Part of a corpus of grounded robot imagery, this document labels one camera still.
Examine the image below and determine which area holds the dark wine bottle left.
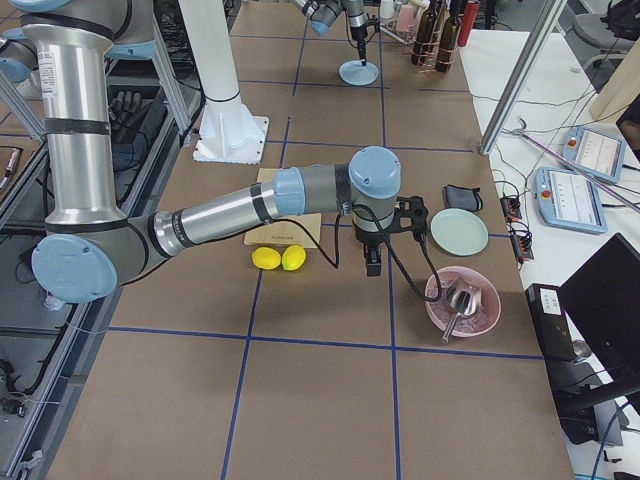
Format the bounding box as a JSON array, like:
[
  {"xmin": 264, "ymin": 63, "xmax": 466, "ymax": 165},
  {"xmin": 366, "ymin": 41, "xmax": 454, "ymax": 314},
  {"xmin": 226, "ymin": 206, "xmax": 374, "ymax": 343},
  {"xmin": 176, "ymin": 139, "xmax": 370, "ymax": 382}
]
[{"xmin": 410, "ymin": 0, "xmax": 437, "ymax": 65}]

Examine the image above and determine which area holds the wooden cutting board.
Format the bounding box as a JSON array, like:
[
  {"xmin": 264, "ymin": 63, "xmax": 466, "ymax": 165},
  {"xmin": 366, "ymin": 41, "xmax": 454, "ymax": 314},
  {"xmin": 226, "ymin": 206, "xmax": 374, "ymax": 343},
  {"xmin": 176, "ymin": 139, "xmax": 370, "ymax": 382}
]
[{"xmin": 244, "ymin": 168, "xmax": 321, "ymax": 249}]

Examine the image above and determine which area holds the pink cup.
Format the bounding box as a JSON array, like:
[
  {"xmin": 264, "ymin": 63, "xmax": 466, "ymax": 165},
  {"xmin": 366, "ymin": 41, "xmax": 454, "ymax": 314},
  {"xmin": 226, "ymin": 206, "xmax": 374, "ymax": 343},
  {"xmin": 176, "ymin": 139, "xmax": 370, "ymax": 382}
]
[{"xmin": 396, "ymin": 4, "xmax": 414, "ymax": 33}]

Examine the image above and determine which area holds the mint green plate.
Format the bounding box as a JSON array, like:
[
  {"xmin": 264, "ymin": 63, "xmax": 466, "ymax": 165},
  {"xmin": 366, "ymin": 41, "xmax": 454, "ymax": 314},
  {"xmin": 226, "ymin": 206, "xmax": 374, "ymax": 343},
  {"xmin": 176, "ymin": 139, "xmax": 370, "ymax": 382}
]
[{"xmin": 430, "ymin": 208, "xmax": 489, "ymax": 256}]

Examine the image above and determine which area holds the dark wine bottle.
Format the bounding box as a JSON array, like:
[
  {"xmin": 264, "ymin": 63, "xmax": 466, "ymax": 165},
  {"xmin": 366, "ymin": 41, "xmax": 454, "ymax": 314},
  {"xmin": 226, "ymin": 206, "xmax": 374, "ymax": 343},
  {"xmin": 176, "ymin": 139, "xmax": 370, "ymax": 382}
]
[
  {"xmin": 410, "ymin": 0, "xmax": 437, "ymax": 65},
  {"xmin": 435, "ymin": 0, "xmax": 464, "ymax": 73}
]

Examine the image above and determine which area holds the teach pendant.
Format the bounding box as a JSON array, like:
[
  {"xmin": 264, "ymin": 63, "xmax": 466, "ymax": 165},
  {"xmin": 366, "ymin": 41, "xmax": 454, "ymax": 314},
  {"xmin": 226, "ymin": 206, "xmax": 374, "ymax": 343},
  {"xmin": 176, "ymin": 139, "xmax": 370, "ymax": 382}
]
[
  {"xmin": 562, "ymin": 126, "xmax": 625, "ymax": 184},
  {"xmin": 534, "ymin": 167, "xmax": 607, "ymax": 235}
]

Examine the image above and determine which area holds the right yellow lemon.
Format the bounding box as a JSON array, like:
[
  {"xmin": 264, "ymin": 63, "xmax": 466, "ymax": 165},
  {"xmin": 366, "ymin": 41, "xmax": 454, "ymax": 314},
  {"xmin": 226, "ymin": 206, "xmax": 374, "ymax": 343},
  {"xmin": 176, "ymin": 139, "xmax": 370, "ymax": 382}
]
[{"xmin": 281, "ymin": 245, "xmax": 307, "ymax": 271}]

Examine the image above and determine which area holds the red cylinder bottle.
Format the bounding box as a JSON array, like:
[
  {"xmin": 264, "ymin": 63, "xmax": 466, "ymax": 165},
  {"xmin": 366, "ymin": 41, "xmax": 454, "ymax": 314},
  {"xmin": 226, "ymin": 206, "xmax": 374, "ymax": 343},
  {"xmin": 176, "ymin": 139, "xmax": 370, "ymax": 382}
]
[{"xmin": 457, "ymin": 0, "xmax": 480, "ymax": 47}]

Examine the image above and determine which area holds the near teach pendant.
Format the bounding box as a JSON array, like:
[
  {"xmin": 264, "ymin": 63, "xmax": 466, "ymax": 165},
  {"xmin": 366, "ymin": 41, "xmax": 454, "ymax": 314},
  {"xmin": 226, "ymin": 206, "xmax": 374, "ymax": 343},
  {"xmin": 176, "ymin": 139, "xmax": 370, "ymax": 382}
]
[{"xmin": 534, "ymin": 167, "xmax": 607, "ymax": 235}]

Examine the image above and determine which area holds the left yellow lemon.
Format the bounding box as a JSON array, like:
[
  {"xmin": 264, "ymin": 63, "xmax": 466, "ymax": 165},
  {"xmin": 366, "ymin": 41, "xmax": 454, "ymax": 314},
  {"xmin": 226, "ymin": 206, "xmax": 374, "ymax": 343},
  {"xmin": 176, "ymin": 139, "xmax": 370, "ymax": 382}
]
[{"xmin": 251, "ymin": 247, "xmax": 281, "ymax": 270}]

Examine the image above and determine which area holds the black mannequin hand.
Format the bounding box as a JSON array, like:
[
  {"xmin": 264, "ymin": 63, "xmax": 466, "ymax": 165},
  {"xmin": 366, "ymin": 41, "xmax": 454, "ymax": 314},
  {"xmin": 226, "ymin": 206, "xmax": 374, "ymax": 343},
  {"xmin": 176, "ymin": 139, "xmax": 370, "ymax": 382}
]
[{"xmin": 109, "ymin": 90, "xmax": 148, "ymax": 144}]

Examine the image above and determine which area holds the dark wine bottle right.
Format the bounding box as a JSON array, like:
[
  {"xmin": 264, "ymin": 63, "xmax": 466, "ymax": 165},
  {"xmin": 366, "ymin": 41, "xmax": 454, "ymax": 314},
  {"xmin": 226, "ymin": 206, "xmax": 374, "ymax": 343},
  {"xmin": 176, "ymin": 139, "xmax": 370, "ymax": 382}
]
[{"xmin": 435, "ymin": 0, "xmax": 464, "ymax": 73}]

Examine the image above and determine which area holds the pink bowl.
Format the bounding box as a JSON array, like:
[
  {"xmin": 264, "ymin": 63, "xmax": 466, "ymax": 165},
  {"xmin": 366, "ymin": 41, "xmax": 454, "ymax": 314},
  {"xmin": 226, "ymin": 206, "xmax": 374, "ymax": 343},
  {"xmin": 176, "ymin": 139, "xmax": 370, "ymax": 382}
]
[{"xmin": 425, "ymin": 266, "xmax": 501, "ymax": 338}]

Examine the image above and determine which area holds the white cup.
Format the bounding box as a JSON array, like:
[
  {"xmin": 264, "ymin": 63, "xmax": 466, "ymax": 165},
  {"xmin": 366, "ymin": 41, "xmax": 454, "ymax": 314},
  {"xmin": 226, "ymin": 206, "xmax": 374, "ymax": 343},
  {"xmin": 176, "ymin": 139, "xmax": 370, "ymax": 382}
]
[{"xmin": 379, "ymin": 0, "xmax": 395, "ymax": 21}]

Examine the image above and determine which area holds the far teach pendant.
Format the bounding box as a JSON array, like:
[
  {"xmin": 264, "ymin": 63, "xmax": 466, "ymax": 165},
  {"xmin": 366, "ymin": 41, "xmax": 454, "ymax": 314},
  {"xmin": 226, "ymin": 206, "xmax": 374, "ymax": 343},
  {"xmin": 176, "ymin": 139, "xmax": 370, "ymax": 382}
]
[{"xmin": 562, "ymin": 126, "xmax": 625, "ymax": 184}]

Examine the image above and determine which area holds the black monitor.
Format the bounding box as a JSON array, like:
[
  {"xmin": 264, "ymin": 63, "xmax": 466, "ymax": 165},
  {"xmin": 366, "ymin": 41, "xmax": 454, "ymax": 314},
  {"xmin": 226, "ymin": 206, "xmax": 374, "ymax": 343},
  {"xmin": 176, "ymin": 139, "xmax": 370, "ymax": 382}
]
[{"xmin": 559, "ymin": 233, "xmax": 639, "ymax": 379}]

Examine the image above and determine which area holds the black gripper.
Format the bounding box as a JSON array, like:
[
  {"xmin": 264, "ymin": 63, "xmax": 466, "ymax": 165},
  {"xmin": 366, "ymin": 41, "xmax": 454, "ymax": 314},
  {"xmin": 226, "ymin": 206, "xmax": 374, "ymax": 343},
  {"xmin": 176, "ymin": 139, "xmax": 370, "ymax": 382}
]
[
  {"xmin": 349, "ymin": 24, "xmax": 368, "ymax": 49},
  {"xmin": 352, "ymin": 212, "xmax": 388, "ymax": 277}
]

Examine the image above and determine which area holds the black computer box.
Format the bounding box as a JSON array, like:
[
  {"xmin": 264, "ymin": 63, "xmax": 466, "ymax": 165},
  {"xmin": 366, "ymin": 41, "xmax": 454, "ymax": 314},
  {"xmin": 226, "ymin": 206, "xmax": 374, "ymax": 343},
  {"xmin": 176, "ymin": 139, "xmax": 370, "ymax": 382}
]
[{"xmin": 525, "ymin": 283, "xmax": 577, "ymax": 362}]

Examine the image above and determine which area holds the copper wire bottle rack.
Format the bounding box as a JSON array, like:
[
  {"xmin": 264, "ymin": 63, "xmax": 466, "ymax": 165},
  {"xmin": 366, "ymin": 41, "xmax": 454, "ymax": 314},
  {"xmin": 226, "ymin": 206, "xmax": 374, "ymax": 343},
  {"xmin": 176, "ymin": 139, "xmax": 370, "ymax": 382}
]
[{"xmin": 379, "ymin": 1, "xmax": 462, "ymax": 73}]

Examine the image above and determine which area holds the aluminium frame post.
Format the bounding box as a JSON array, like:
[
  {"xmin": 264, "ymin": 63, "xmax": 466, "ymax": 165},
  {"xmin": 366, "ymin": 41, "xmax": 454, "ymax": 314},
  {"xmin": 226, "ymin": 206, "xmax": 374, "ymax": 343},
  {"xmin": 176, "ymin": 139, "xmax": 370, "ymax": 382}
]
[{"xmin": 479, "ymin": 0, "xmax": 567, "ymax": 155}]

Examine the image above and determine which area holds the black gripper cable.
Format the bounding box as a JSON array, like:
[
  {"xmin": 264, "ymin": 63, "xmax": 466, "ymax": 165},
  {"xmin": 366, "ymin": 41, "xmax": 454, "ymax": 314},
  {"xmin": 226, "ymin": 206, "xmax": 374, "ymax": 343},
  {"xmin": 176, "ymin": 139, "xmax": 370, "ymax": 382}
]
[{"xmin": 272, "ymin": 199, "xmax": 443, "ymax": 303}]

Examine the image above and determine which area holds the pink reacher stick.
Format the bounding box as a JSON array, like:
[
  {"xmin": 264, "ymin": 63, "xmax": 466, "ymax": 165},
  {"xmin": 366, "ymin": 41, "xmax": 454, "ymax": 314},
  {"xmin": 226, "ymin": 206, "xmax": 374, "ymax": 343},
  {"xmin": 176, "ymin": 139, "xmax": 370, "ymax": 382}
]
[{"xmin": 511, "ymin": 117, "xmax": 639, "ymax": 213}]

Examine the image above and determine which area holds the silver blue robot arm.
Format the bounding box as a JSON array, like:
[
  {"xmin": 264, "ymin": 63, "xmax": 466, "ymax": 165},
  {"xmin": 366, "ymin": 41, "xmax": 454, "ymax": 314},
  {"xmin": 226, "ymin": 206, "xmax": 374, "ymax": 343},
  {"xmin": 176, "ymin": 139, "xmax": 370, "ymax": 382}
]
[
  {"xmin": 18, "ymin": 1, "xmax": 401, "ymax": 303},
  {"xmin": 292, "ymin": 0, "xmax": 368, "ymax": 48}
]

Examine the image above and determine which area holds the orange black cable adapter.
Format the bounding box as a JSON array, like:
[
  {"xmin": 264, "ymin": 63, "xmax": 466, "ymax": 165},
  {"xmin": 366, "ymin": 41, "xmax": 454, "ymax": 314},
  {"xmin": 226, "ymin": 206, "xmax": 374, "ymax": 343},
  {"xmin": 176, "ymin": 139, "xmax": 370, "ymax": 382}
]
[{"xmin": 500, "ymin": 195, "xmax": 534, "ymax": 265}]

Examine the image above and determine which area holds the dark grey folded cloth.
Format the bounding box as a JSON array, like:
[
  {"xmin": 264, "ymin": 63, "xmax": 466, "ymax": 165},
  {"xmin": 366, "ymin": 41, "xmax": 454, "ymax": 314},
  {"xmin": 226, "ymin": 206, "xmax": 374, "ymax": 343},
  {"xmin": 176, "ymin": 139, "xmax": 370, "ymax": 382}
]
[{"xmin": 442, "ymin": 184, "xmax": 484, "ymax": 212}]

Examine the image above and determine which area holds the yellow lemon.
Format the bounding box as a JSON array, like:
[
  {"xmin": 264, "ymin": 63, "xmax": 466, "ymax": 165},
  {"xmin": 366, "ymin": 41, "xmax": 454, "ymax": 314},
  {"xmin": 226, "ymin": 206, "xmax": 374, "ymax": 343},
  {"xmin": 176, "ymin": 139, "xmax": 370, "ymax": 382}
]
[
  {"xmin": 251, "ymin": 247, "xmax": 281, "ymax": 270},
  {"xmin": 281, "ymin": 245, "xmax": 307, "ymax": 271}
]

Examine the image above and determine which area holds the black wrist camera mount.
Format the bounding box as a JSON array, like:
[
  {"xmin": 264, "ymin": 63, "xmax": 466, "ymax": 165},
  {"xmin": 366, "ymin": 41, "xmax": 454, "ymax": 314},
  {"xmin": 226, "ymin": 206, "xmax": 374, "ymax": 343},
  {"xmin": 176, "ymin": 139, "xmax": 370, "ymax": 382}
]
[{"xmin": 393, "ymin": 195, "xmax": 429, "ymax": 242}]

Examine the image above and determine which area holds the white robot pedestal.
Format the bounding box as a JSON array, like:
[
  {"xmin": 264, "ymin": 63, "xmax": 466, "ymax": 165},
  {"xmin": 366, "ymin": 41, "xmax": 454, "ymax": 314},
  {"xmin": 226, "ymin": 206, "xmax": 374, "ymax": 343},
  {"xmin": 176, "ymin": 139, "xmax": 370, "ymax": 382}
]
[{"xmin": 179, "ymin": 0, "xmax": 269, "ymax": 165}]

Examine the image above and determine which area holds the metal scoop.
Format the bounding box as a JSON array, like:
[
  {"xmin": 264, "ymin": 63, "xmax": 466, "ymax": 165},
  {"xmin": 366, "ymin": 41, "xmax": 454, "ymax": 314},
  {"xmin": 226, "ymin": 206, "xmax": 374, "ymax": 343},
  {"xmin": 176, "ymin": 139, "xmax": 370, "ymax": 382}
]
[{"xmin": 441, "ymin": 277, "xmax": 482, "ymax": 344}]

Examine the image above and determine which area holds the light blue plate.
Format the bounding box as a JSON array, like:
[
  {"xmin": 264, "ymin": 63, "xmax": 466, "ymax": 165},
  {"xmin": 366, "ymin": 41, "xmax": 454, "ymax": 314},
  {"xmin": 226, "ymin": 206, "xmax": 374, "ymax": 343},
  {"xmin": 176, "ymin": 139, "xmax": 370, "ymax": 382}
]
[{"xmin": 338, "ymin": 60, "xmax": 379, "ymax": 86}]

